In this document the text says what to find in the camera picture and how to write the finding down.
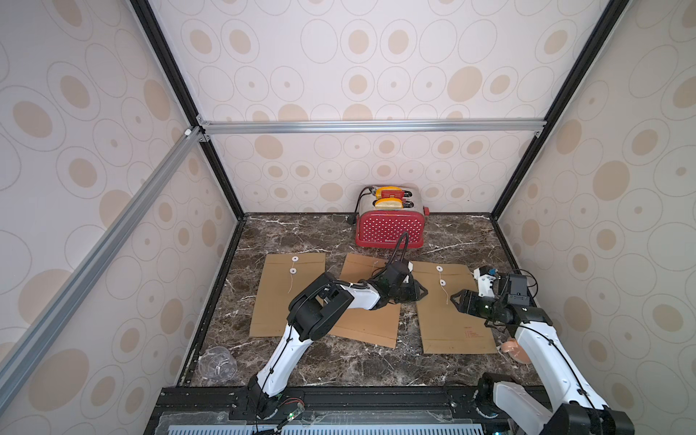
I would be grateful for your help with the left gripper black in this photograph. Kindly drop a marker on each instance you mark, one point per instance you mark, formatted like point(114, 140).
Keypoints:
point(413, 294)

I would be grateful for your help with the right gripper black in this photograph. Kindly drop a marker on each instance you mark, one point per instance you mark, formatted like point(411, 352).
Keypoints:
point(473, 303)

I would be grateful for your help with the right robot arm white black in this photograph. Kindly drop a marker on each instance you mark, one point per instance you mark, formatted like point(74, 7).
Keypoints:
point(507, 301)

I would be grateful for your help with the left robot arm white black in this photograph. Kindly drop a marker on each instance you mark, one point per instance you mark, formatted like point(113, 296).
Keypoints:
point(314, 313)

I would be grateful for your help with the red toaster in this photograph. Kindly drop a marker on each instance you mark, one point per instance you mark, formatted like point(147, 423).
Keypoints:
point(382, 228)

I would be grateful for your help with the yellow toast front slot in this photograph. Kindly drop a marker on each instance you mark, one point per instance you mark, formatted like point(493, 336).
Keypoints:
point(388, 204)

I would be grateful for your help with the yellow toast slot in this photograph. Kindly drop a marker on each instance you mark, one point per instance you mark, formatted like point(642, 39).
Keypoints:
point(388, 204)
point(389, 192)

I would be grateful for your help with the yellow toast rear slot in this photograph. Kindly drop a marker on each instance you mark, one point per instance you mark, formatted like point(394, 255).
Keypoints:
point(389, 192)

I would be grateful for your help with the clear plastic cup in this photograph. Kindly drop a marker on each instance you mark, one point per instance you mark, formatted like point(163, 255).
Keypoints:
point(217, 366)

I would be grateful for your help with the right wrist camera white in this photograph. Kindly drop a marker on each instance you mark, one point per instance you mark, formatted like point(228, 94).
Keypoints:
point(485, 279)

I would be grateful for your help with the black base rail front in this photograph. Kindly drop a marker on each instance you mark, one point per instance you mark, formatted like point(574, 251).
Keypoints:
point(222, 406)

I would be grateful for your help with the horizontal aluminium rail back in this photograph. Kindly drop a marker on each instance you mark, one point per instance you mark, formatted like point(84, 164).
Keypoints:
point(381, 126)

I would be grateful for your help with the diagonal aluminium rail left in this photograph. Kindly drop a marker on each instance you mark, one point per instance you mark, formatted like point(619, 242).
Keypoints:
point(32, 348)

